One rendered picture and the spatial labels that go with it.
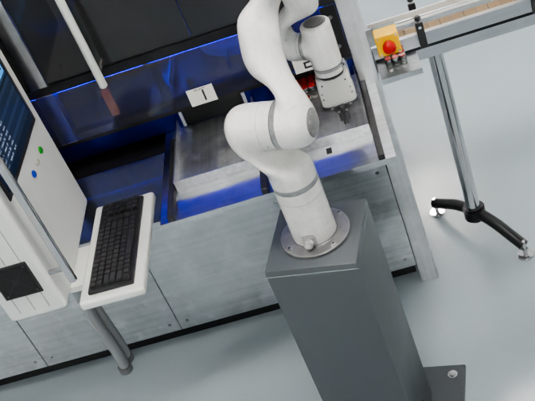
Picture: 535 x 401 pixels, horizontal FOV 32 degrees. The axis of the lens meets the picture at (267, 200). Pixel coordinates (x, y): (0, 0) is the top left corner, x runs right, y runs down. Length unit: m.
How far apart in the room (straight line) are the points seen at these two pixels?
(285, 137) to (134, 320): 1.51
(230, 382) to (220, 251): 0.48
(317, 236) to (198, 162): 0.62
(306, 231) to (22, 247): 0.77
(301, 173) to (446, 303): 1.24
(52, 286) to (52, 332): 0.93
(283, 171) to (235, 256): 1.07
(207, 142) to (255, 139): 0.74
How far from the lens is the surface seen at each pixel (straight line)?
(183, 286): 3.42
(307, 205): 2.35
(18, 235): 2.59
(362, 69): 2.92
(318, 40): 2.54
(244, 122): 2.24
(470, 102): 4.30
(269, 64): 2.20
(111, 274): 2.72
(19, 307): 2.77
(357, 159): 2.65
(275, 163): 2.30
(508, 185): 3.80
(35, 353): 3.71
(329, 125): 2.82
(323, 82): 2.63
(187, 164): 2.91
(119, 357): 3.33
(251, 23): 2.20
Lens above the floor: 2.44
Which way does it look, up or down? 36 degrees down
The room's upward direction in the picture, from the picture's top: 23 degrees counter-clockwise
